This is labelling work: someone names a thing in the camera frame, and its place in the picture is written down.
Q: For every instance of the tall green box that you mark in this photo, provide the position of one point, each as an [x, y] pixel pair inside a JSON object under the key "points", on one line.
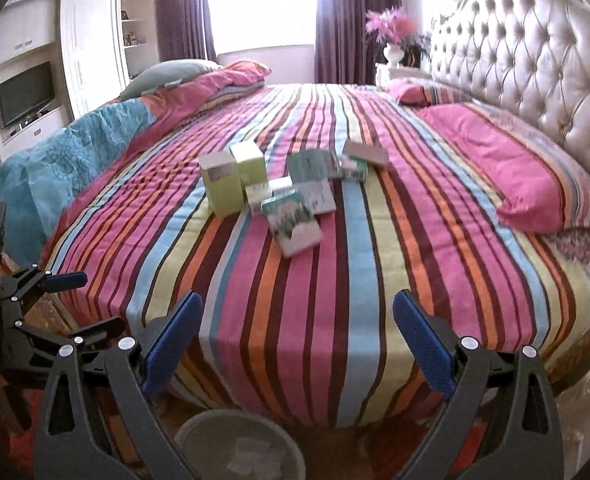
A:
{"points": [[222, 195]]}

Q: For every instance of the small green white box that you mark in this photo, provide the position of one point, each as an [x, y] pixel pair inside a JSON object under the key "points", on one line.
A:
{"points": [[352, 169]]}

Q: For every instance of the flat white green box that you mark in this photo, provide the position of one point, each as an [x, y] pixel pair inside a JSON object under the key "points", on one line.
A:
{"points": [[323, 198]]}

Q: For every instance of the large pink pillow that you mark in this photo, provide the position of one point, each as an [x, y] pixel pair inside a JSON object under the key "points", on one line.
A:
{"points": [[500, 160]]}

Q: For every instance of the green floral box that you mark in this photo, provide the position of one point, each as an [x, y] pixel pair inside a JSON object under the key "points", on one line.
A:
{"points": [[290, 225]]}

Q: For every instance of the teal box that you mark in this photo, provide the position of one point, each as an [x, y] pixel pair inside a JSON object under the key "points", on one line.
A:
{"points": [[307, 166]]}

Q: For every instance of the white tufted headboard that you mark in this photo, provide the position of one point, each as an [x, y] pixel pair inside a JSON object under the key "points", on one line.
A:
{"points": [[525, 50]]}

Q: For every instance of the white vase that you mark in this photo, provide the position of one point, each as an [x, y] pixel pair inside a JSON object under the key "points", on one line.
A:
{"points": [[393, 54]]}

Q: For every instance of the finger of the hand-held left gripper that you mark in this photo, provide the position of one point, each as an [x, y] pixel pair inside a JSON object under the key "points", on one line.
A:
{"points": [[100, 331], [67, 279]]}

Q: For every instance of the small striped pillow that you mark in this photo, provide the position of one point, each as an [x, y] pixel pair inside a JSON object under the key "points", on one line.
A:
{"points": [[415, 91]]}

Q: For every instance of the pink flower bouquet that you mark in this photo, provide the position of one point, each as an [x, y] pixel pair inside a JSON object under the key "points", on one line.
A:
{"points": [[392, 25]]}

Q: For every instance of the white television cabinet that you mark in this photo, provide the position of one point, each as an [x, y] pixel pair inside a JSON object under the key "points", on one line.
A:
{"points": [[20, 35]]}

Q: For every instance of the small pale green box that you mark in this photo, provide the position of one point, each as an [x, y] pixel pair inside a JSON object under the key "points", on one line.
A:
{"points": [[259, 196]]}

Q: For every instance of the light green box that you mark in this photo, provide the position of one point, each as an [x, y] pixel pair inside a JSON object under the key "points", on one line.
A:
{"points": [[252, 167]]}

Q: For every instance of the striped bedspread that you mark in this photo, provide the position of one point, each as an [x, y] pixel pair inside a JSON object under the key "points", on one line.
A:
{"points": [[300, 320]]}

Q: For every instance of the white nightstand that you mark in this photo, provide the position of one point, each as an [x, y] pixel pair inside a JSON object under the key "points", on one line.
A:
{"points": [[400, 74]]}

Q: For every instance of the grey pillow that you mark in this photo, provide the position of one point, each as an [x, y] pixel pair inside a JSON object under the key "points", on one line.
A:
{"points": [[175, 72]]}

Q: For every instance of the metallic pink box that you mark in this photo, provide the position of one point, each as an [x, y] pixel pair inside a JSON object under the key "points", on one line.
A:
{"points": [[367, 152]]}

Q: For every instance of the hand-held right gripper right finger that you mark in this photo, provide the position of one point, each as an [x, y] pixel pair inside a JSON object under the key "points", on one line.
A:
{"points": [[425, 345]]}

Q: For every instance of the white open shelf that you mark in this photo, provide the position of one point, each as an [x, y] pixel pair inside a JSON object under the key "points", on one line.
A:
{"points": [[142, 60]]}

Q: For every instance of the teal and pink folded quilt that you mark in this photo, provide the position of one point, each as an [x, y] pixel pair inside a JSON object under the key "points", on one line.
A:
{"points": [[65, 150]]}

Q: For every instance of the white wardrobe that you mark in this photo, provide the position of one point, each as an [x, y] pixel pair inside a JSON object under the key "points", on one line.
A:
{"points": [[90, 50]]}

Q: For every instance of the white plastic mesh basket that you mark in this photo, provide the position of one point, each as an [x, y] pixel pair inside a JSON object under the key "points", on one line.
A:
{"points": [[200, 430]]}

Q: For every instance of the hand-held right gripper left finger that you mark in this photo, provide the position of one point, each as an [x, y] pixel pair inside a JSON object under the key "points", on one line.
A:
{"points": [[171, 342]]}

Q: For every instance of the purple curtain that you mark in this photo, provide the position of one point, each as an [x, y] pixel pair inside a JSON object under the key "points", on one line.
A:
{"points": [[355, 0], [182, 15]]}

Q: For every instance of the black television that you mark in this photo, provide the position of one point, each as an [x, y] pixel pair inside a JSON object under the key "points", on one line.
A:
{"points": [[25, 92]]}

